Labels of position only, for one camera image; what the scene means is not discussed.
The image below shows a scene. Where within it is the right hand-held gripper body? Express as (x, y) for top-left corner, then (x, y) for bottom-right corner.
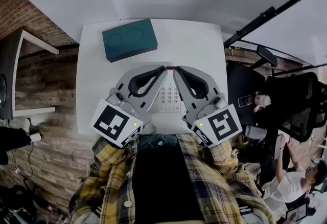
(181, 94), (243, 149)

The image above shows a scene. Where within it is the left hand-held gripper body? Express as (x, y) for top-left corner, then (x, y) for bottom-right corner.
(89, 88), (153, 149)

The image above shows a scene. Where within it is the white telephone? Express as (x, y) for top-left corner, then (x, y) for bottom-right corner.
(153, 66), (184, 114)

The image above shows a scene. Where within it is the person's right forearm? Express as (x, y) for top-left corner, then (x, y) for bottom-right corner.
(196, 140), (259, 198)

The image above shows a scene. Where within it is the person's left forearm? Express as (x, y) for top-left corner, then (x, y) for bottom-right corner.
(84, 136), (140, 200)

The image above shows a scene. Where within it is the teal rectangular box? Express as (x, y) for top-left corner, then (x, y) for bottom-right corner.
(102, 18), (158, 63)

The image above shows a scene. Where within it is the black smartphone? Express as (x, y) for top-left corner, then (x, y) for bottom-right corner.
(237, 95), (253, 107)

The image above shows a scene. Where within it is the person's torso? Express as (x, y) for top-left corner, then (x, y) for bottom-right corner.
(68, 133), (276, 224)

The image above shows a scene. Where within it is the black office chair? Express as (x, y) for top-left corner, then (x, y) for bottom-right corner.
(265, 72), (327, 143)

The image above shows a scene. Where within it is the black framed tablet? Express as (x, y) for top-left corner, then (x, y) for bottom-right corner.
(285, 201), (309, 221)

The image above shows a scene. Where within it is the black bags pile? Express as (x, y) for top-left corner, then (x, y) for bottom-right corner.
(0, 184), (51, 224)

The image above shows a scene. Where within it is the black floor cable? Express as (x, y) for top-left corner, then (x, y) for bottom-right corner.
(14, 141), (36, 176)

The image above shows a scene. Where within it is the black metal pole frame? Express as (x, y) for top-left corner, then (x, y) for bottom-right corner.
(223, 0), (327, 49)

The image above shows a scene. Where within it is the dark side table white frame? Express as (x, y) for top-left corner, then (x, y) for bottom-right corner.
(0, 27), (60, 120)

